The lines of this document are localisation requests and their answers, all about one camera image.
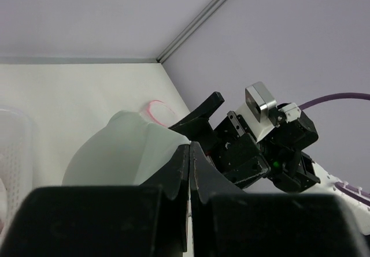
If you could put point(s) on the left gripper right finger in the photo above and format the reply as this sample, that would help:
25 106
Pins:
332 219

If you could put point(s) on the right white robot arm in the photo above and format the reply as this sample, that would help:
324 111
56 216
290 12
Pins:
265 140

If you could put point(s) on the white perforated plastic basket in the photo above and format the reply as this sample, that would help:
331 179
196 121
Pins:
16 163

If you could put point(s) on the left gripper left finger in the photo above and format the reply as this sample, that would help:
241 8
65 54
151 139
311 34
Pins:
133 220

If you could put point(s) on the pink-trimmed mesh laundry bag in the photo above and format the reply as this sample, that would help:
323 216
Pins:
158 112

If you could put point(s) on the light green bra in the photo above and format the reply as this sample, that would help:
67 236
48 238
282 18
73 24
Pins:
127 151

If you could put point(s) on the right aluminium frame post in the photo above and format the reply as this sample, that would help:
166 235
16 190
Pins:
196 23

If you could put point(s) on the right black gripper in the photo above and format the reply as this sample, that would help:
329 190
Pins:
231 145

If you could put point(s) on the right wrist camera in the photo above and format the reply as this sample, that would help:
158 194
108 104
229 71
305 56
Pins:
256 109

